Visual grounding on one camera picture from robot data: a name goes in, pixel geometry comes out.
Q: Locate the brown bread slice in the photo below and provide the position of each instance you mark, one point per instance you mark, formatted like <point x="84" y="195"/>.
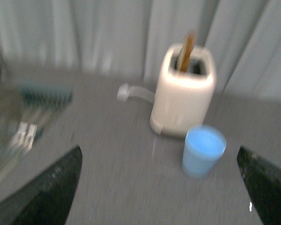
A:
<point x="185" y="52"/>

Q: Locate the dark green dish rack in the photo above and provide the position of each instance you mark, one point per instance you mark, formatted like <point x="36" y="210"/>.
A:
<point x="45" y="96"/>

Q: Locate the blue plastic cup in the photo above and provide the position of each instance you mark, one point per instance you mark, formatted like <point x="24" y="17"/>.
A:
<point x="204" y="146"/>

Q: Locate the white power plug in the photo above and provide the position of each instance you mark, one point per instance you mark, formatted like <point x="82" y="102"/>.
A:
<point x="123" y="92"/>

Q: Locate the cream white toaster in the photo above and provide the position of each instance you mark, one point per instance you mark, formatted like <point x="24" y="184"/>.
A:
<point x="182" y="99"/>

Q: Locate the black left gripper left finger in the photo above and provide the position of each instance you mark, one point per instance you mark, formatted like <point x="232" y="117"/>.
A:
<point x="48" y="198"/>

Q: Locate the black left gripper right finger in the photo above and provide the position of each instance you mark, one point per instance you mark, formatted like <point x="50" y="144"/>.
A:
<point x="262" y="180"/>

